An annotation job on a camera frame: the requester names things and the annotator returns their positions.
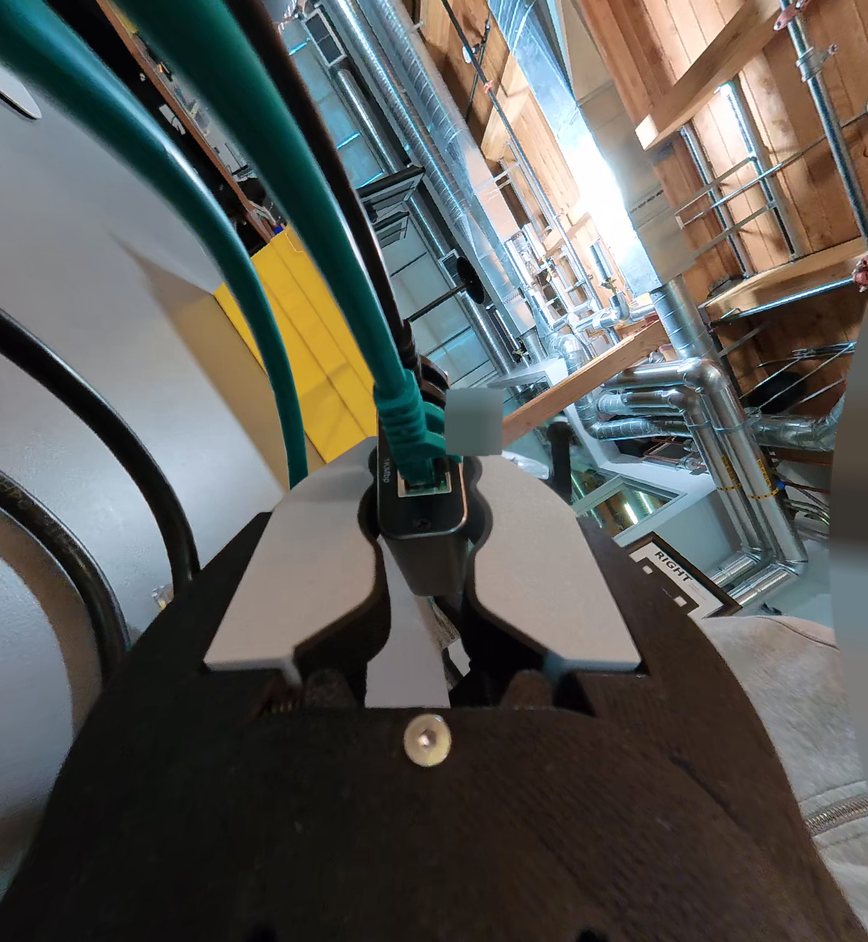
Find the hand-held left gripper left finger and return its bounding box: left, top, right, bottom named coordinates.
left=204, top=436, right=392, bottom=687

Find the green ethernet cable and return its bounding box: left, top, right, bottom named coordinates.
left=0, top=0, right=453, bottom=490

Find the person's grey hoodie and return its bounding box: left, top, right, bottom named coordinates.
left=699, top=611, right=868, bottom=942

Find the silver spiral ventilation duct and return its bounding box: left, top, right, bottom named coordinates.
left=309, top=0, right=582, bottom=384

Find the framed black-white marker sign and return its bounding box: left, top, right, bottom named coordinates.
left=627, top=531, right=742, bottom=621

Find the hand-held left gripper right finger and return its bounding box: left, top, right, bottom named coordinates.
left=465, top=452, right=642, bottom=676

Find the black disc on rod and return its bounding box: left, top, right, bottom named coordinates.
left=404, top=256, right=490, bottom=325

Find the silver pipe cluster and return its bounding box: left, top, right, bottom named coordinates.
left=552, top=294, right=810, bottom=597

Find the yellow plastic bin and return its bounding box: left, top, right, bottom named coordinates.
left=213, top=228, right=385, bottom=472

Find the black ethernet cable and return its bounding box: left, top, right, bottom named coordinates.
left=0, top=0, right=449, bottom=667

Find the black ethernet adapter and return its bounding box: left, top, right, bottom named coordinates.
left=373, top=434, right=473, bottom=599

